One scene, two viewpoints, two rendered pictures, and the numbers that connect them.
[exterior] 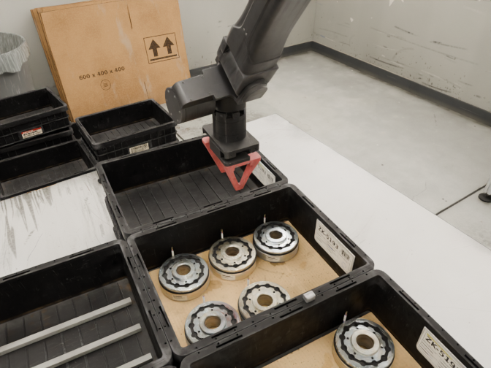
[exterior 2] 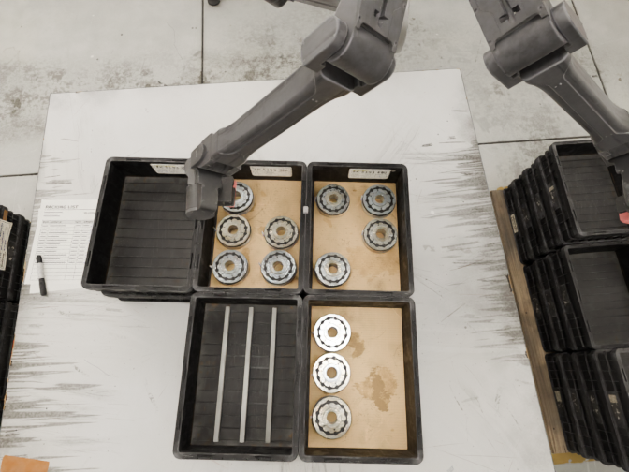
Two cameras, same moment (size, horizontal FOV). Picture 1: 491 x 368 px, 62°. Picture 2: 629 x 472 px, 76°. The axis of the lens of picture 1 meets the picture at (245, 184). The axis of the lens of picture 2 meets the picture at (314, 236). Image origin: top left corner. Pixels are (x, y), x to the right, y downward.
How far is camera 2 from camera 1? 0.60 m
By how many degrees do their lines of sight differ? 47
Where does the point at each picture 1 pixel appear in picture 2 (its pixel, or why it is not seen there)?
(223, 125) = not seen: hidden behind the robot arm
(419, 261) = not seen: hidden behind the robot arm
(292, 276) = (267, 205)
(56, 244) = (106, 349)
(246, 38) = (241, 155)
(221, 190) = (158, 204)
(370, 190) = (207, 98)
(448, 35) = not seen: outside the picture
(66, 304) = (204, 347)
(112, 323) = (237, 322)
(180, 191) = (138, 234)
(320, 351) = (320, 221)
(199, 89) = (211, 194)
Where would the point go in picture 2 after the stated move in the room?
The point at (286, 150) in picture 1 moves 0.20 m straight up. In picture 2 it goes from (115, 122) to (87, 86)
